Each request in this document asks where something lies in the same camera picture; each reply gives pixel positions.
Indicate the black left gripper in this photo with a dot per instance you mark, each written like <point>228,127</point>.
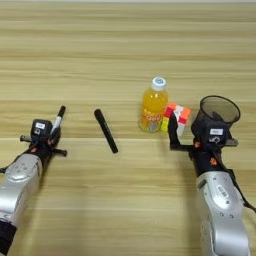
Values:
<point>45,150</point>

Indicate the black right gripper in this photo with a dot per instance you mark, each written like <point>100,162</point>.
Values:
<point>208,160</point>

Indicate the multicoloured puzzle cube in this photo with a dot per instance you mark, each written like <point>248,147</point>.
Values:
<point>183,115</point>

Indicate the white marker black cap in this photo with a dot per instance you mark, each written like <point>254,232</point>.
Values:
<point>59,118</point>

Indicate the orange juice bottle white cap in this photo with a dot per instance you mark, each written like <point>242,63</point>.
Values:
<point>153,106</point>

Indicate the black marker pen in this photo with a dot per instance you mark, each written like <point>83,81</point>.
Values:
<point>106,131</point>

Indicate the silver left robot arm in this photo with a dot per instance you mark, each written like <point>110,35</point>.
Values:
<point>20,186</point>

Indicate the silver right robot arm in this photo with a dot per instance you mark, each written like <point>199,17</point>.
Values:
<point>221,210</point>

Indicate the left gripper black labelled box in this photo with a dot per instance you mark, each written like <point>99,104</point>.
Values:
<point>40,126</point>

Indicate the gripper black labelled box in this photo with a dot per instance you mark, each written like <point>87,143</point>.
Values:
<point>40,126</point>
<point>216,136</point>

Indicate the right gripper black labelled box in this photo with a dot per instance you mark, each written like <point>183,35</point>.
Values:
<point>216,136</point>

